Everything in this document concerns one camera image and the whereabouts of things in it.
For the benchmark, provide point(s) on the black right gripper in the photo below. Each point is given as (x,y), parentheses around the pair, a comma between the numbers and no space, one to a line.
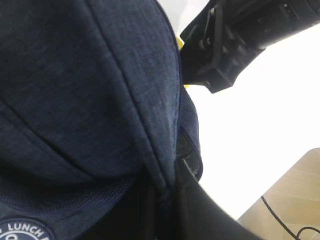
(222,40)

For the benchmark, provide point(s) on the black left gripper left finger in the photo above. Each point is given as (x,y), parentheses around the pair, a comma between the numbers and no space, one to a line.
(132,218)

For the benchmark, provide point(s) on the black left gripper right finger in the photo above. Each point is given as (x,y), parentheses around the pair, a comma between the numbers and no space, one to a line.
(198,216)

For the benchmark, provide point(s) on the yellow lemon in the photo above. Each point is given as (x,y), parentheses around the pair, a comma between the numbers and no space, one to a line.
(180,50)

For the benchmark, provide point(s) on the navy blue lunch bag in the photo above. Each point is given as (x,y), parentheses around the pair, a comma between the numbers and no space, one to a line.
(91,95)

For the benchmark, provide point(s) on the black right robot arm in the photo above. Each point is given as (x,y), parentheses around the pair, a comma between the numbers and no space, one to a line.
(285,18)

